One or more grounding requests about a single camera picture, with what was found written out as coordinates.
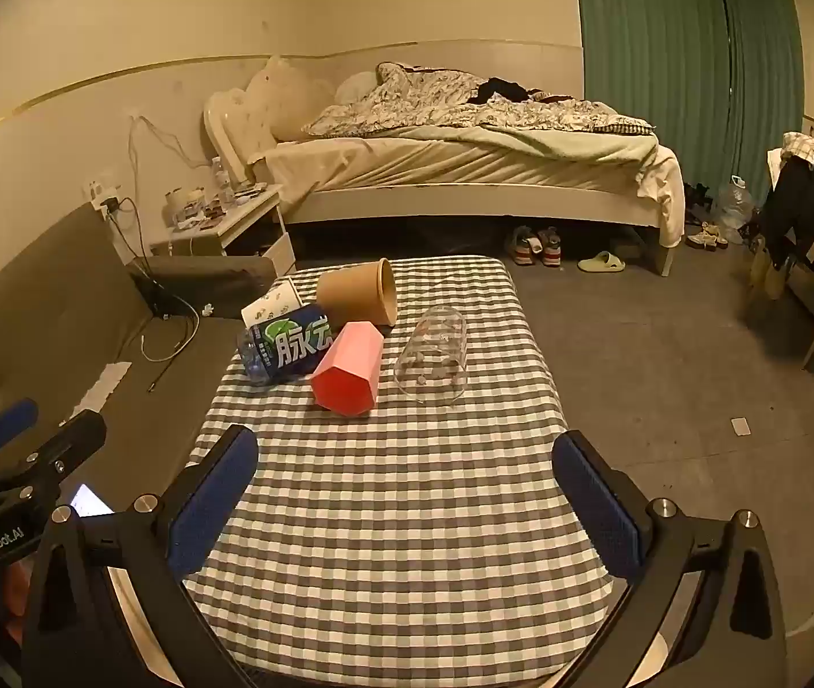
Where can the white bed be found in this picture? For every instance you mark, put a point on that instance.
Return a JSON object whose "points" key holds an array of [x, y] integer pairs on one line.
{"points": [[450, 186]]}

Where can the white round pot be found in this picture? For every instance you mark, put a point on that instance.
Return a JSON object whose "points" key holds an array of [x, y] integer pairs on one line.
{"points": [[184, 206]]}

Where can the lit phone screen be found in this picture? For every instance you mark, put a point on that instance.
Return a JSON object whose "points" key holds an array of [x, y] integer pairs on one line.
{"points": [[90, 502]]}

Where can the white printed tissue pack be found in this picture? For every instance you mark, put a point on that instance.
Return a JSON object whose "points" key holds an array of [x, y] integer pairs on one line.
{"points": [[270, 303]]}

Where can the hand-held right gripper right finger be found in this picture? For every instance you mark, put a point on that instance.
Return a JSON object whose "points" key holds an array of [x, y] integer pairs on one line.
{"points": [[595, 509]]}

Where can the pink hexagonal cup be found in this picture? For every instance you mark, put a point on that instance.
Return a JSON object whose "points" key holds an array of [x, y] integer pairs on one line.
{"points": [[349, 373]]}

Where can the white paper sheet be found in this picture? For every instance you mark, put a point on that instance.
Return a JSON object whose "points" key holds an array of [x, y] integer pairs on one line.
{"points": [[107, 383]]}

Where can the grey sofa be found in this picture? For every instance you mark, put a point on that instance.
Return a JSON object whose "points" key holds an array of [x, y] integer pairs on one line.
{"points": [[34, 322]]}

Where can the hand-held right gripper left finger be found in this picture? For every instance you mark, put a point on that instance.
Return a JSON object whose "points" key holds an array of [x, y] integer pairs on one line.
{"points": [[207, 510]]}

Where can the white wall socket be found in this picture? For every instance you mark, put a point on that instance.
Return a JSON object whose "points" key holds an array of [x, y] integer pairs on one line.
{"points": [[104, 195]]}

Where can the pale green slipper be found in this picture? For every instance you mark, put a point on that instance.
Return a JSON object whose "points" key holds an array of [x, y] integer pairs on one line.
{"points": [[600, 262]]}

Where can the large clear water jug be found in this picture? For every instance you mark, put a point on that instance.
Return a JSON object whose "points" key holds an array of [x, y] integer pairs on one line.
{"points": [[731, 208]]}

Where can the blue labelled drink bottle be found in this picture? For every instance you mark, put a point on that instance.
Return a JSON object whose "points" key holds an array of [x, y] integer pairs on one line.
{"points": [[285, 347]]}

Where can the grey sneaker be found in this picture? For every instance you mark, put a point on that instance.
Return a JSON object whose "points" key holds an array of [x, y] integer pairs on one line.
{"points": [[523, 245], [551, 247]]}

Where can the brown paper cup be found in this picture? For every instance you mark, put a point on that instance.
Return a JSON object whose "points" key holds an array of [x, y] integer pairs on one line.
{"points": [[353, 294]]}

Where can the clear plastic bottle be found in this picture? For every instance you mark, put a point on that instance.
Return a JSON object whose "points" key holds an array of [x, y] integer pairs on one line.
{"points": [[221, 179]]}

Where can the grey checkered tablecloth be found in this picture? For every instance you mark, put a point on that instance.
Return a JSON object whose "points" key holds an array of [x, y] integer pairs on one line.
{"points": [[392, 516]]}

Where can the clear plastic cup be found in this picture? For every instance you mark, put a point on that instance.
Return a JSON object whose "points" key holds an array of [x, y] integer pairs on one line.
{"points": [[432, 362]]}

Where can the cream plush cushion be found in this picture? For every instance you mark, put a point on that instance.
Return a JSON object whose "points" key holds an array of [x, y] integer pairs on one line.
{"points": [[288, 100]]}

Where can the white sneaker pair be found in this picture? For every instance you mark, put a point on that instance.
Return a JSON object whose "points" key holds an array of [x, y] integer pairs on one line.
{"points": [[706, 235]]}

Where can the white nightstand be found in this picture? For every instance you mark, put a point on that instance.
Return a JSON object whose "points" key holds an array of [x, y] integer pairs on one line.
{"points": [[242, 226]]}

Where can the small white floor paper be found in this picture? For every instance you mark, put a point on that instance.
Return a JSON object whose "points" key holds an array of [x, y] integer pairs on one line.
{"points": [[741, 426]]}

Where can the dark jacket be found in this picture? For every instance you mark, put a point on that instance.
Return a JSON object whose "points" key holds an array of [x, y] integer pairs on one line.
{"points": [[805, 201]]}

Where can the floral quilt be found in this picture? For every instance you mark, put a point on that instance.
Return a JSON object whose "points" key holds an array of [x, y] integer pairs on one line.
{"points": [[442, 104]]}

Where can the white pillow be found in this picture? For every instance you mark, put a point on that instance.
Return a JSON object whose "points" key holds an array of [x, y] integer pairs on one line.
{"points": [[355, 87]]}

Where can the black garment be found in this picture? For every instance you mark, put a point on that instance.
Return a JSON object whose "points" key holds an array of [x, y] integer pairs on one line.
{"points": [[503, 89]]}

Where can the green curtain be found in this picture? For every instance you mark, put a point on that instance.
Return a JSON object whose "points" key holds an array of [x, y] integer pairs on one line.
{"points": [[650, 50]]}

